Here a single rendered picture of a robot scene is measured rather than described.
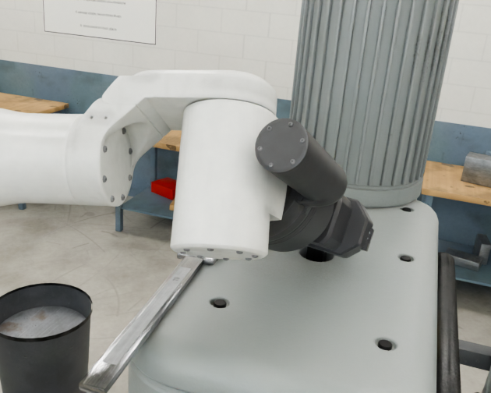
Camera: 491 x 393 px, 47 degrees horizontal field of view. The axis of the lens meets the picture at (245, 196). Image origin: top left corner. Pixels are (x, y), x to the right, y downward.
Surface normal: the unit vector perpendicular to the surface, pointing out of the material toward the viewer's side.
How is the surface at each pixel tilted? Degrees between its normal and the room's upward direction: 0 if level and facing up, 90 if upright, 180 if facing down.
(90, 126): 57
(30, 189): 112
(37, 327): 0
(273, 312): 0
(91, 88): 90
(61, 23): 90
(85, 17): 90
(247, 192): 61
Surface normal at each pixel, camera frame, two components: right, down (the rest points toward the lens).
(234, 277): 0.07, -0.93
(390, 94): 0.12, 0.37
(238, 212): 0.37, -0.18
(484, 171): -0.50, 0.28
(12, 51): -0.31, 0.33
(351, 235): -0.40, -0.23
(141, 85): -0.14, -0.22
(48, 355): 0.44, 0.42
